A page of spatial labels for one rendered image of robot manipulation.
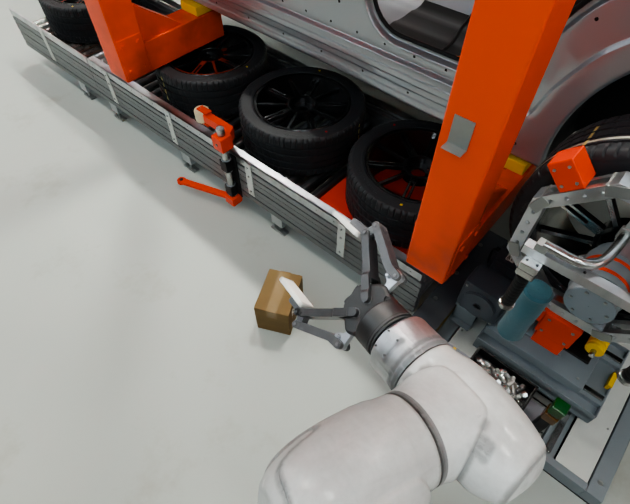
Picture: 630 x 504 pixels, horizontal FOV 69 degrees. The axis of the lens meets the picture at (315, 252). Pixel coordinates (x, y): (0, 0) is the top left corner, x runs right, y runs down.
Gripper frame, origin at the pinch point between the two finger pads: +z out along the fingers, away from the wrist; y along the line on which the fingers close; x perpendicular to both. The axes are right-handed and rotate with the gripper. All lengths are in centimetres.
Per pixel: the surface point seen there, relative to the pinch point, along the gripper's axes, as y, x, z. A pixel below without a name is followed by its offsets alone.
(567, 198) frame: -44, 74, 7
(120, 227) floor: 86, 61, 178
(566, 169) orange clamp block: -48, 65, 8
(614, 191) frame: -49, 69, -3
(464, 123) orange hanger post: -41, 45, 28
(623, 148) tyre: -60, 70, 3
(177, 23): -18, 44, 221
